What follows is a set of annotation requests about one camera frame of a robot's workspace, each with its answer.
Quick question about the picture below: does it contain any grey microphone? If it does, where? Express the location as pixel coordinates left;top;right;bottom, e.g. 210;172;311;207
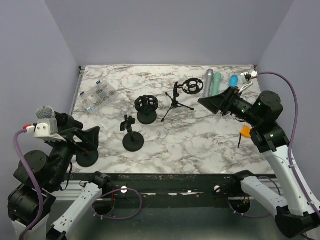
203;68;214;98

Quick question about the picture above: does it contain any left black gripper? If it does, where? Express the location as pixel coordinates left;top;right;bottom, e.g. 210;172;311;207
47;124;100;188

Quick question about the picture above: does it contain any teal microphone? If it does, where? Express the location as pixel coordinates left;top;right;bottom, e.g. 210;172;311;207
210;72;222;96

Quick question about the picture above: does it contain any orange tape measure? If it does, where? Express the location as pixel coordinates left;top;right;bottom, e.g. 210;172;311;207
237;125;252;149

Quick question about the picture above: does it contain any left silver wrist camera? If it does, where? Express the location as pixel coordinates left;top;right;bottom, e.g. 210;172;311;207
23;118;67;142

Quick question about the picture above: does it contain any blue microphone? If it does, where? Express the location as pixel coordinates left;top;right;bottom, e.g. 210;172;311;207
229;74;239;88

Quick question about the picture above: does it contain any small white plastic piece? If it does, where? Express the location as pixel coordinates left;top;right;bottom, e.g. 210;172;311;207
222;149;236;163

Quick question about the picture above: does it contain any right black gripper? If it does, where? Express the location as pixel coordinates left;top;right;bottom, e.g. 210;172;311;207
198;85;262;127

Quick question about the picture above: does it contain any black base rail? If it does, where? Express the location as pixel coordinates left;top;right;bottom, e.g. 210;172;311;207
62;172;261;210

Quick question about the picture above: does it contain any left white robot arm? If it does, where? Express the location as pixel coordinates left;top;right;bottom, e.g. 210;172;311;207
8;123;111;240

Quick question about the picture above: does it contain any black round-base clip stand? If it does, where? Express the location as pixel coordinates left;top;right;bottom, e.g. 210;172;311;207
119;115;145;152

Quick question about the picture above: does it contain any black tripod shock mount stand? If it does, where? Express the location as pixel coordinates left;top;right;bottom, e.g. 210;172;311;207
161;78;204;122

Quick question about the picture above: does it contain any black round-base mic stand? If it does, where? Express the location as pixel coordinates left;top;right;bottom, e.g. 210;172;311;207
76;150;99;168

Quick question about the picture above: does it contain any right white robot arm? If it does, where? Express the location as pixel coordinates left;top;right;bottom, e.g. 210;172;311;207
198;87;320;239

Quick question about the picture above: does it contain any black microphone silver grille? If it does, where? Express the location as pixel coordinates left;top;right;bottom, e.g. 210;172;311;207
36;106;74;127

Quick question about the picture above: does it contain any black round-base shock mount stand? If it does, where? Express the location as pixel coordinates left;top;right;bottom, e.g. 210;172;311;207
134;95;159;125

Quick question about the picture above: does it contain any clear plastic screw box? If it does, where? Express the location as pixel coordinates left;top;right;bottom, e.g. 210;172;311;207
78;80;118;114

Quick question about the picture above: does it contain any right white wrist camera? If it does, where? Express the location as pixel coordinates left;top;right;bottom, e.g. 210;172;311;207
239;71;258;94

